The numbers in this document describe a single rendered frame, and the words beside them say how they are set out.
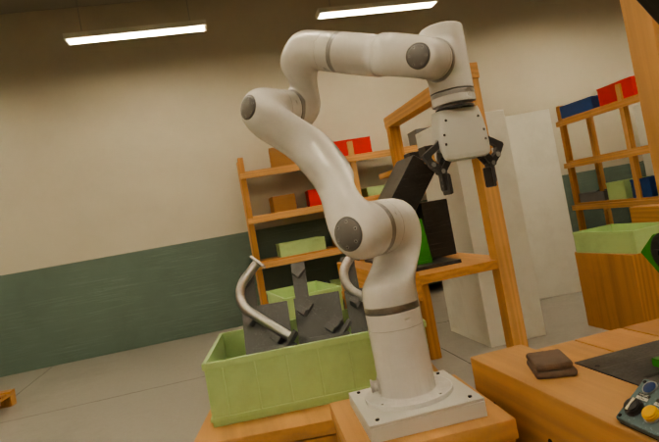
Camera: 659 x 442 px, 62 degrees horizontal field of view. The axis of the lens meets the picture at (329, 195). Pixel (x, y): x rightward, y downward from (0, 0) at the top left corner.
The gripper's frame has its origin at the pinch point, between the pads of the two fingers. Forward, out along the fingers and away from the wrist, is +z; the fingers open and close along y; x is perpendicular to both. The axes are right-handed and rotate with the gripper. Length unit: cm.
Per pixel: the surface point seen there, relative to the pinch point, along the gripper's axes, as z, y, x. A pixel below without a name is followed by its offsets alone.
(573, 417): 42.1, -4.9, 12.1
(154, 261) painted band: 22, 128, -671
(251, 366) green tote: 37, 45, -53
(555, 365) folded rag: 37.5, -11.1, -0.2
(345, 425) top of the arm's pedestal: 45, 29, -17
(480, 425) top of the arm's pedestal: 45.0, 6.6, -0.6
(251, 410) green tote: 48, 47, -53
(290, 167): -67, -64, -603
